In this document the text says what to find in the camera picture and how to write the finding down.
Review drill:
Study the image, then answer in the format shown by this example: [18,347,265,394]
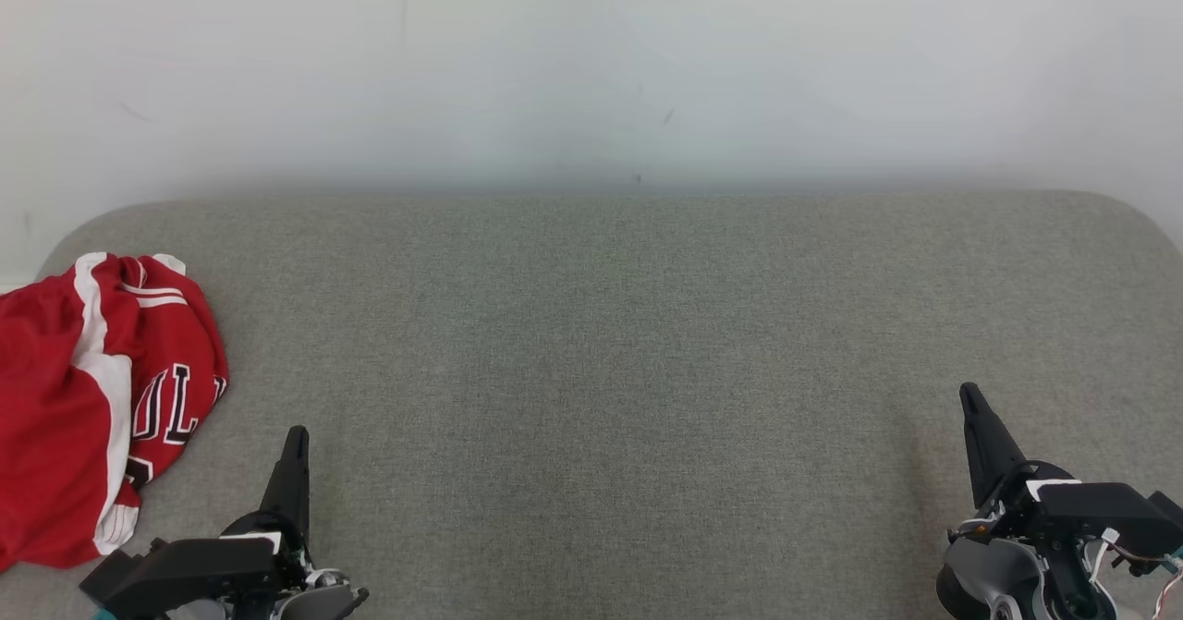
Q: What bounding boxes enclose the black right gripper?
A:
[959,382,1115,620]

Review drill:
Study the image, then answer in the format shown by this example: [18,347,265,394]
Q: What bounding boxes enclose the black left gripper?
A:
[222,426,317,595]

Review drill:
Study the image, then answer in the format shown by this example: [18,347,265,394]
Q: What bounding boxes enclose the red jersey with black lettering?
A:
[92,252,230,510]

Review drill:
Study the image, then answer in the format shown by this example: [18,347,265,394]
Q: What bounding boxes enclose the red shorts with white stripe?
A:
[0,252,141,573]

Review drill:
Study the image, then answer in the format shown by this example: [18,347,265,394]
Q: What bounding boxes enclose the thin right arm cable bundle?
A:
[1089,528,1183,620]

